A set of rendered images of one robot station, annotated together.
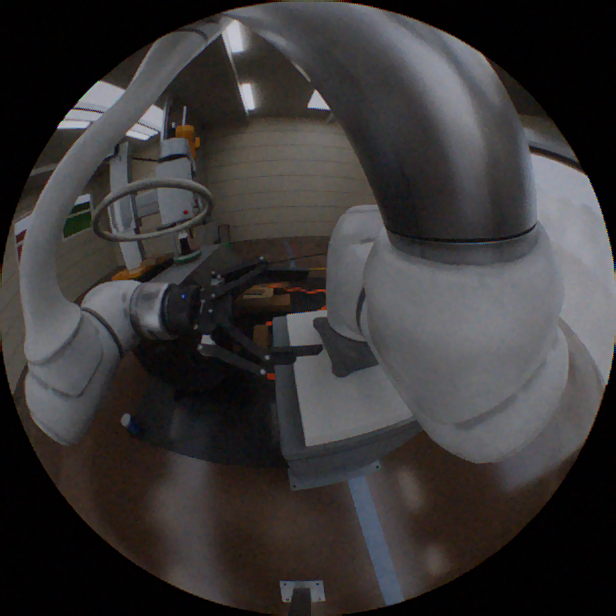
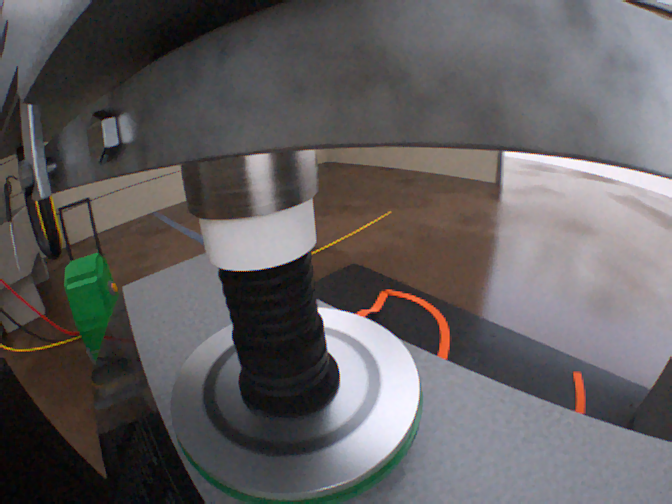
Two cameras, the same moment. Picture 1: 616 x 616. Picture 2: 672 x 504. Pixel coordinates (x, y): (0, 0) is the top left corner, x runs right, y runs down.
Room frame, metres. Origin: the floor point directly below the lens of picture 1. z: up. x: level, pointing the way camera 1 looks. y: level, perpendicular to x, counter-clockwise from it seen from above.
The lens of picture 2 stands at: (0.96, 0.96, 1.06)
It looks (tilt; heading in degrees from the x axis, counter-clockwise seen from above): 25 degrees down; 325
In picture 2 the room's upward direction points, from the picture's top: 4 degrees counter-clockwise
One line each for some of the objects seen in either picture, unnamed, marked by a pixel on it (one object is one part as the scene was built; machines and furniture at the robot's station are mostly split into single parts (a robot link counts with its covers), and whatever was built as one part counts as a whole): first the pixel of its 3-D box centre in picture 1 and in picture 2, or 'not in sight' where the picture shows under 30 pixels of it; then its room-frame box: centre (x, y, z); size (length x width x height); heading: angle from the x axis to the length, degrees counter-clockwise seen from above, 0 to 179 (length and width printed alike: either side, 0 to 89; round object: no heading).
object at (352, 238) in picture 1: (373, 269); not in sight; (0.29, -0.12, 1.02); 0.18 x 0.16 x 0.22; 13
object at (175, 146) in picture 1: (179, 164); not in sight; (1.44, 1.06, 1.60); 0.96 x 0.25 x 0.17; 29
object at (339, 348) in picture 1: (357, 323); not in sight; (0.31, -0.11, 0.88); 0.22 x 0.18 x 0.06; 13
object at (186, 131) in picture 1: (184, 145); not in sight; (1.72, 1.20, 1.88); 0.31 x 0.28 x 0.40; 119
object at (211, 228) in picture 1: (206, 240); (14, 262); (4.07, 2.49, 0.43); 1.30 x 0.62 x 0.86; 10
